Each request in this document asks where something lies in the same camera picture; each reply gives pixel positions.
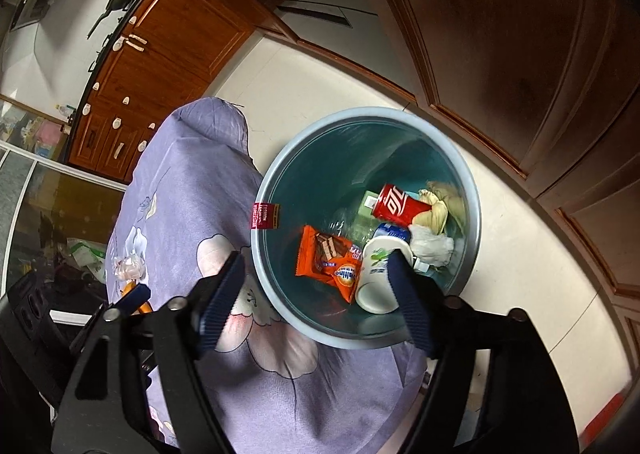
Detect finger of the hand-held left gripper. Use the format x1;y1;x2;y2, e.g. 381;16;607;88
102;284;152;317

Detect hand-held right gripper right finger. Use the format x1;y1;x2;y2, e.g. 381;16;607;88
387;250;581;454

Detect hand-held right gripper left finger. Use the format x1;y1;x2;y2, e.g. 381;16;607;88
50;250;246;454

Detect small amber bottle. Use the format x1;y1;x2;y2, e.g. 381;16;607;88
122;281;151;316

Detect clear plastic bag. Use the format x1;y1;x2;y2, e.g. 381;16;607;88
112;254;146;282

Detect white paper cup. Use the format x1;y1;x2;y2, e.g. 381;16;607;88
354;235;416;315

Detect white tissue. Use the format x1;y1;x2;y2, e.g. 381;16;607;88
409;224;456;267

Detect clear plastic water bottle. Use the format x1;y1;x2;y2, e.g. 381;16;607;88
327;206;412;247

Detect orange wafer packet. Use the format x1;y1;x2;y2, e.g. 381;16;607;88
295;225;365;305

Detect yellow-green vegetable leaves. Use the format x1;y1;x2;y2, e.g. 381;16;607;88
412;181;468;237

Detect red soda can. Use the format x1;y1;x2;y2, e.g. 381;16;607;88
372;184;433;227

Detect green white cookie box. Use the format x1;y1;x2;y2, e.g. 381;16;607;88
357;190;383;225

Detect teal plastic bin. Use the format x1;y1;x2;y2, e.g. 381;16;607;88
250;106;483;351

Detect green white plastic bag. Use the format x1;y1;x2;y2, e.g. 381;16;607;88
65;236;108;282

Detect purple floral blanket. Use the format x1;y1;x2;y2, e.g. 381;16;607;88
105;98;426;454

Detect glass sliding door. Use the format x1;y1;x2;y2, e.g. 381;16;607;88
0;94;128;285

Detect wooden kitchen cabinet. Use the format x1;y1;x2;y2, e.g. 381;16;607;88
67;0;301;180

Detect dark wooden door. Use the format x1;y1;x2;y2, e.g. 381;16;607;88
325;0;640;435

